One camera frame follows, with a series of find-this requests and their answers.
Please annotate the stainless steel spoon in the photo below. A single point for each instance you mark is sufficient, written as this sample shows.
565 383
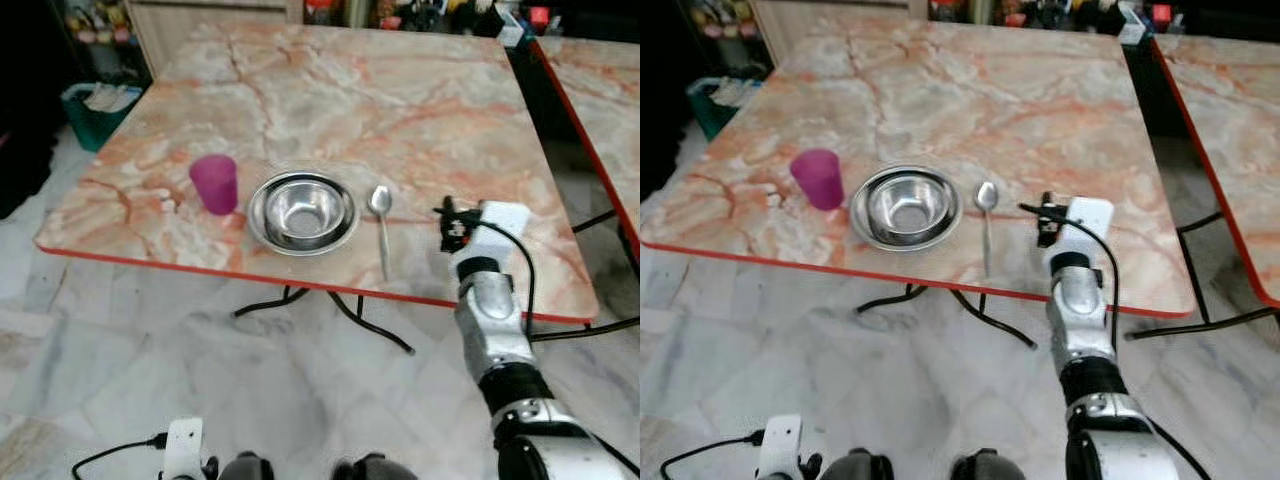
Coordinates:
380 200
987 195

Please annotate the purple plastic cup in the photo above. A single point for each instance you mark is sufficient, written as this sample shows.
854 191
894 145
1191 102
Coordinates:
215 185
818 180

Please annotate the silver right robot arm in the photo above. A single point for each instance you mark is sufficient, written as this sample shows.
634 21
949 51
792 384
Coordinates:
1080 310
495 330

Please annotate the black left robot leg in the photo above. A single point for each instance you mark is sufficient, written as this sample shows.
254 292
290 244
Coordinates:
858 466
246 468

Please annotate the black robot leg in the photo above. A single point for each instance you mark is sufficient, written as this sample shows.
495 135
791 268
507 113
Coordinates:
372 468
246 468
858 466
985 466

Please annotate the stainless steel bowl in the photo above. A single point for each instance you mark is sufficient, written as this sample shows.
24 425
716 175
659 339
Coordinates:
905 205
300 215

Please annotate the black right robot leg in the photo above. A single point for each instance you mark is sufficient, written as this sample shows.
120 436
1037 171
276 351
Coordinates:
985 466
372 468

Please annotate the small white box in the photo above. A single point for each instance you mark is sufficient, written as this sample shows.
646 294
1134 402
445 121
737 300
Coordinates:
511 32
1131 28

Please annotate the red-capped small bottle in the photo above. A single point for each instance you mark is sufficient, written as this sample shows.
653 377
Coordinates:
540 17
1162 16

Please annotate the green plastic basket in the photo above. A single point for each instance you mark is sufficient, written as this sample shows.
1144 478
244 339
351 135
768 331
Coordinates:
715 115
95 125

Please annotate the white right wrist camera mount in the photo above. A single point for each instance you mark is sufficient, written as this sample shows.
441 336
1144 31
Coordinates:
495 235
1085 225

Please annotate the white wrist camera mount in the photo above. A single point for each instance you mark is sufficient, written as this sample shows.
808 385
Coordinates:
183 445
495 235
1085 225
780 445

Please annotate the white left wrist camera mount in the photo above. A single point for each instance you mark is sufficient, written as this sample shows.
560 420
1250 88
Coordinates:
183 445
780 445

